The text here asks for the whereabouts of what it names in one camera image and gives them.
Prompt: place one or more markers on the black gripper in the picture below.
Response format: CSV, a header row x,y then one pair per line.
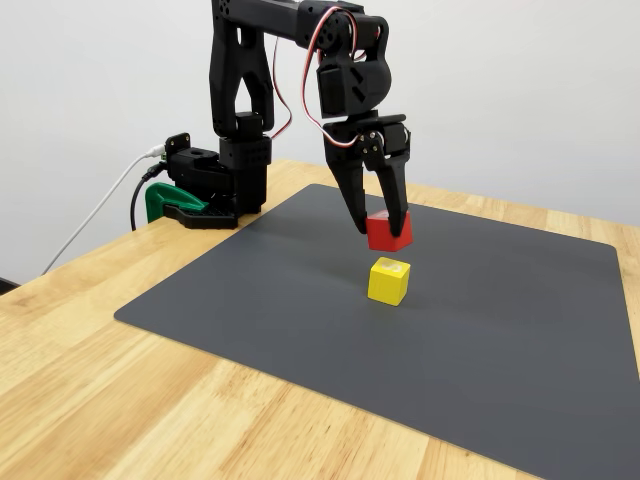
x,y
344,153

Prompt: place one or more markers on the red letter B block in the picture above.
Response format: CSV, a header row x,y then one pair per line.
x,y
380,237

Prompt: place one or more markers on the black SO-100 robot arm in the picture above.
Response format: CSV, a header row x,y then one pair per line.
x,y
235,75

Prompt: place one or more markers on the yellow letter S block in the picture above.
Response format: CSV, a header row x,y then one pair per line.
x,y
387,287

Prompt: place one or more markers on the dark grey rubber mat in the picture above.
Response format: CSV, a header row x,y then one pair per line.
x,y
500,325

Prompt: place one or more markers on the black controller board holder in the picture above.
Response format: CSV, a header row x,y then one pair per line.
x,y
177,145

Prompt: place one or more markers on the green table clamp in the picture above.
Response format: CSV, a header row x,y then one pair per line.
x,y
162,195

